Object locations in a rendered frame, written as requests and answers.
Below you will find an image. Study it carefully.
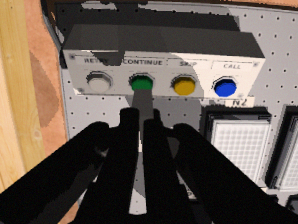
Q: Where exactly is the white button panel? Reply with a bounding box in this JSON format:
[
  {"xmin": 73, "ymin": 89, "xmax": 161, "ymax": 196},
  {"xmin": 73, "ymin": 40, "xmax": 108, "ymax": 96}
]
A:
[{"xmin": 40, "ymin": 0, "xmax": 266, "ymax": 101}]

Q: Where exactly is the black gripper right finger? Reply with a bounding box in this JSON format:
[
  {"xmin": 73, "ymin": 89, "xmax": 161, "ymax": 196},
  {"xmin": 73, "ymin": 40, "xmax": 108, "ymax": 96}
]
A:
[{"xmin": 141, "ymin": 89, "xmax": 298, "ymax": 224}]

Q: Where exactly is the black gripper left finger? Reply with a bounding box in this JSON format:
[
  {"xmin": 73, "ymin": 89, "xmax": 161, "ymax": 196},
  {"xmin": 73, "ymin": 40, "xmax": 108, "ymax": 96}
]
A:
[{"xmin": 0, "ymin": 89, "xmax": 143, "ymax": 224}]

